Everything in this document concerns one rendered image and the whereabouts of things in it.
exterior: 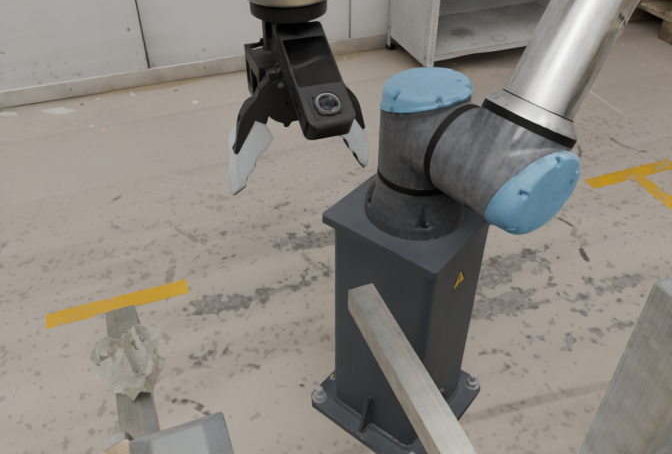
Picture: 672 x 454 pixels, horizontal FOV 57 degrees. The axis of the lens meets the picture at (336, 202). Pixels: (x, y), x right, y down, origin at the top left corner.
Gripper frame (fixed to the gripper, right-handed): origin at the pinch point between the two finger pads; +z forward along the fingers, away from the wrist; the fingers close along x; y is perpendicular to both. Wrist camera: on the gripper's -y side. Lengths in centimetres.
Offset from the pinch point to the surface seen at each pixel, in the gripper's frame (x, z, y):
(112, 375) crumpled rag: 22.3, 6.7, -12.7
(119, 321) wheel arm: 21.3, 7.7, -5.4
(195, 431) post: 15.7, -19.6, -38.5
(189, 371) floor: 17, 94, 55
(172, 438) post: 16.5, -19.6, -38.5
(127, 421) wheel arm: 21.6, 7.7, -17.2
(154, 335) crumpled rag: 18.2, 7.4, -8.8
